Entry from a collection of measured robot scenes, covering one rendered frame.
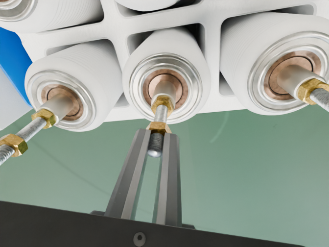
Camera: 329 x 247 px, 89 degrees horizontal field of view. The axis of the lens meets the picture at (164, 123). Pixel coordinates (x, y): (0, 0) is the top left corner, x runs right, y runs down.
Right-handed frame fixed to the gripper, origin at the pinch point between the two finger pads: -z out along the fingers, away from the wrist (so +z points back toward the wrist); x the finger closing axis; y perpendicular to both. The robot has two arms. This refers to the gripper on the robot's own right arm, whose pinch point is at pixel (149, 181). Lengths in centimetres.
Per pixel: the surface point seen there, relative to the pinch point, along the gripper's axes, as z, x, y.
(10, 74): -24.5, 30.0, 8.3
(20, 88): -24.6, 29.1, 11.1
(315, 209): -36, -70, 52
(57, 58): -11.7, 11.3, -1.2
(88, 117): -10.7, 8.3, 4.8
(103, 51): -18.7, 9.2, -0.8
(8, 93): -23.8, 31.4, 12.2
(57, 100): -9.6, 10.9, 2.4
